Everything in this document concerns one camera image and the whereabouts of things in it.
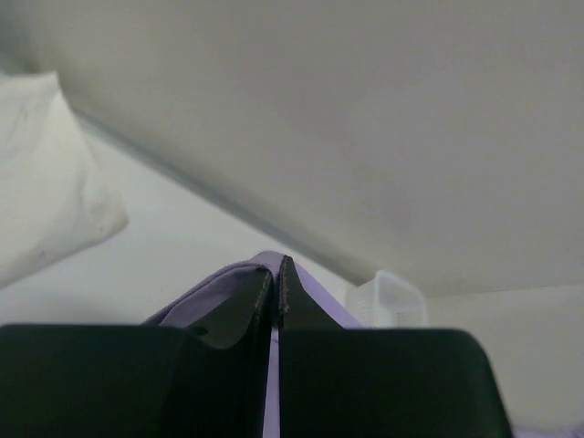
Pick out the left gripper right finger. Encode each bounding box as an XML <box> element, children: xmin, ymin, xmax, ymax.
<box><xmin>274</xmin><ymin>257</ymin><xmax>512</xmax><ymax>437</ymax></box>

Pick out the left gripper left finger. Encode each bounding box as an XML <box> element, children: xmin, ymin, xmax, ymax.
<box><xmin>1</xmin><ymin>270</ymin><xmax>273</xmax><ymax>437</ymax></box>

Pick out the purple t shirt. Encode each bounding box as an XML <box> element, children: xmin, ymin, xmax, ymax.
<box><xmin>145</xmin><ymin>252</ymin><xmax>360</xmax><ymax>437</ymax></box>

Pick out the white t shirt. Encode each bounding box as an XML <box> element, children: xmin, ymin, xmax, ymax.
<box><xmin>1</xmin><ymin>73</ymin><xmax>129</xmax><ymax>287</ymax></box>

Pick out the white plastic basket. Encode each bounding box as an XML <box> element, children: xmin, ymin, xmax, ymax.
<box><xmin>345</xmin><ymin>270</ymin><xmax>429</xmax><ymax>329</ymax></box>

